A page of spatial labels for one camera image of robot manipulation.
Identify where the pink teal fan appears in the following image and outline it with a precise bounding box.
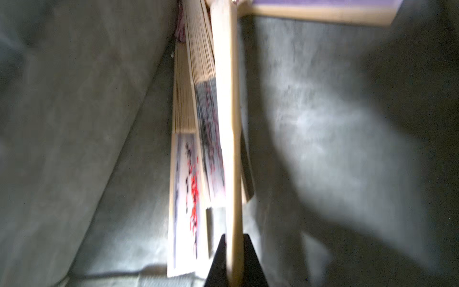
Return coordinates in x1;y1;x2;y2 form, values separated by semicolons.
182;1;245;287

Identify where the white black-inked fan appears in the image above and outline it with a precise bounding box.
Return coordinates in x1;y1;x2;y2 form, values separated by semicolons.
167;42;209;277

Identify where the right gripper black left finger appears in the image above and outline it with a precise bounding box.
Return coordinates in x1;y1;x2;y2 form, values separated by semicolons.
204;234;228;287

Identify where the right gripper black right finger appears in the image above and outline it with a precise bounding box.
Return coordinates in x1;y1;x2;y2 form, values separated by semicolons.
242;234;268;287

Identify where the olive green canvas tote bag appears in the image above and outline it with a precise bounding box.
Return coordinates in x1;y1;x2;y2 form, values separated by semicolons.
1;1;459;287

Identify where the purple fan at back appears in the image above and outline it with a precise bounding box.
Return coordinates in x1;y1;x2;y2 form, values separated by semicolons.
237;0;402;26

